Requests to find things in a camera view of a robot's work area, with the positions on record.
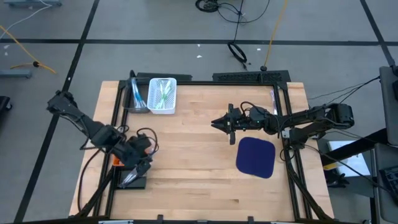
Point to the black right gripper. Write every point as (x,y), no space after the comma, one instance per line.
(241,121)

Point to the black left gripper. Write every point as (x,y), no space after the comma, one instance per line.
(136,154)

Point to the green toothbrush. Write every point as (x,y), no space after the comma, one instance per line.
(166,90)
(159,85)
(162,101)
(169,96)

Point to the blue toothbrush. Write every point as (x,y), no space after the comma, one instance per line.
(134,90)
(143,103)
(140,93)
(138,97)

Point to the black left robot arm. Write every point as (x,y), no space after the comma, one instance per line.
(71,112)

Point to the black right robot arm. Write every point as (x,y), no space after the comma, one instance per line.
(311,118)

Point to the black plastic basket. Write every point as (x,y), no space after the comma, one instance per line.
(141,184)

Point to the dark blue square mat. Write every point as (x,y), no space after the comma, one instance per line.
(256,158)

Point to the black table edge clamp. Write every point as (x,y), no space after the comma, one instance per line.
(160,219)
(250,219)

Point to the black perforated panel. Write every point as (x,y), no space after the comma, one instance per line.
(252,76)

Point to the dark grey plastic basket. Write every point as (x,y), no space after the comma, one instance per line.
(127,99)

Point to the white perforated plastic basket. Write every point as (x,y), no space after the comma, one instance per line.
(150,93)

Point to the black flat panel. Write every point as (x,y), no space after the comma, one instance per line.
(164,76)

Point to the white box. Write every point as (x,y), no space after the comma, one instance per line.
(351,161)

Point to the black floor object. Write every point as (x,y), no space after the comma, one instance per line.
(4,104)

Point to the grey metal foot bar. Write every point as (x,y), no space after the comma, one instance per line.
(15,73)
(31,3)

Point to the grey furniture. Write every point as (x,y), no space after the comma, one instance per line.
(390,102)

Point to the grey cabinet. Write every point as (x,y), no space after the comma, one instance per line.
(385,205)

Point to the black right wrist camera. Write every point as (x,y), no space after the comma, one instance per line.
(258,115)

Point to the silver aluminium bracket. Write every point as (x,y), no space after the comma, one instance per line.
(115,222)

